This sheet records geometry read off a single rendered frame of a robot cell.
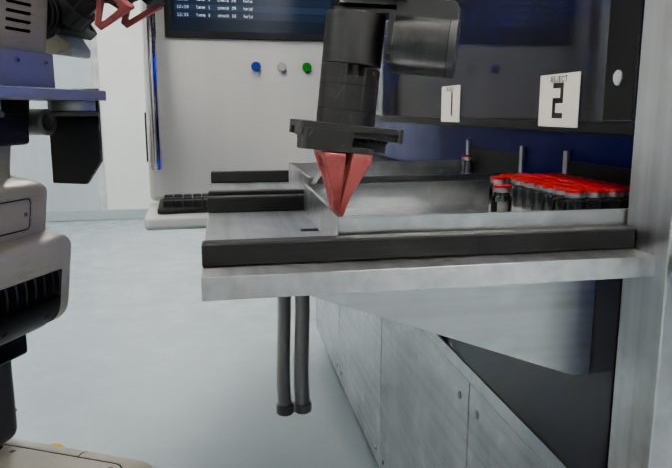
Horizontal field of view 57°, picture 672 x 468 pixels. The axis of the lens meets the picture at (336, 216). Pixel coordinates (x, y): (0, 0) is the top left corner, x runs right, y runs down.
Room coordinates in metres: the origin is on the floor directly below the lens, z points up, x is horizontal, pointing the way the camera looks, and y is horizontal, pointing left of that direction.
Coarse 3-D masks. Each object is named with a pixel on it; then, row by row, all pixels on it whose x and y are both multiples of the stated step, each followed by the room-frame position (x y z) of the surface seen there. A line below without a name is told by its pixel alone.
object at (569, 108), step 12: (576, 72) 0.68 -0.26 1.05; (540, 84) 0.76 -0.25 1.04; (552, 84) 0.73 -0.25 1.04; (564, 84) 0.71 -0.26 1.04; (576, 84) 0.68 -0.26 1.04; (540, 96) 0.76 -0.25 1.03; (552, 96) 0.73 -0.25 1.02; (564, 96) 0.71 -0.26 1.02; (576, 96) 0.68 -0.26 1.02; (540, 108) 0.76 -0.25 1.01; (564, 108) 0.70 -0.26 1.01; (576, 108) 0.68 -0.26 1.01; (540, 120) 0.75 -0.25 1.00; (552, 120) 0.73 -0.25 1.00; (564, 120) 0.70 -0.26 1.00; (576, 120) 0.68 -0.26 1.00
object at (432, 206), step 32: (320, 192) 0.80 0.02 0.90; (384, 192) 0.81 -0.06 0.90; (416, 192) 0.82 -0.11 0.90; (448, 192) 0.83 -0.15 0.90; (480, 192) 0.83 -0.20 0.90; (320, 224) 0.65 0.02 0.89; (352, 224) 0.54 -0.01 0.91; (384, 224) 0.55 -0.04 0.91; (416, 224) 0.55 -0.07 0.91; (448, 224) 0.56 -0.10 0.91; (480, 224) 0.56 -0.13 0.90; (512, 224) 0.57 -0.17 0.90; (544, 224) 0.58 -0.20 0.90; (576, 224) 0.58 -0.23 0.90; (608, 224) 0.59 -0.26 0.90
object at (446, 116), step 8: (448, 88) 1.06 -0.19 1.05; (456, 88) 1.03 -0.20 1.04; (448, 96) 1.06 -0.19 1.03; (456, 96) 1.03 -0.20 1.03; (448, 104) 1.06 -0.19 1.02; (456, 104) 1.02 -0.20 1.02; (448, 112) 1.06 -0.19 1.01; (456, 112) 1.02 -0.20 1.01; (448, 120) 1.06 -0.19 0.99; (456, 120) 1.02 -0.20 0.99
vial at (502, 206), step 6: (498, 192) 0.67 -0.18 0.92; (504, 192) 0.67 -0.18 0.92; (492, 198) 0.68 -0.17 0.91; (498, 198) 0.67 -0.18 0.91; (504, 198) 0.67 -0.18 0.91; (510, 198) 0.67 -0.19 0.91; (498, 204) 0.67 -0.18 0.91; (504, 204) 0.67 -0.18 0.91; (510, 204) 0.67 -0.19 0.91; (498, 210) 0.67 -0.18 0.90; (504, 210) 0.67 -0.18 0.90; (510, 210) 0.67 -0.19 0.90
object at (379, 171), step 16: (448, 160) 1.19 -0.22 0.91; (304, 176) 0.92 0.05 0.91; (368, 176) 0.89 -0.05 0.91; (384, 176) 0.90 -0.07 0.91; (400, 176) 0.90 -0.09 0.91; (416, 176) 0.91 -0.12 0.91; (432, 176) 0.91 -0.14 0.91; (448, 176) 0.92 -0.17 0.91; (464, 176) 0.92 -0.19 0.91; (480, 176) 0.93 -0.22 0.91
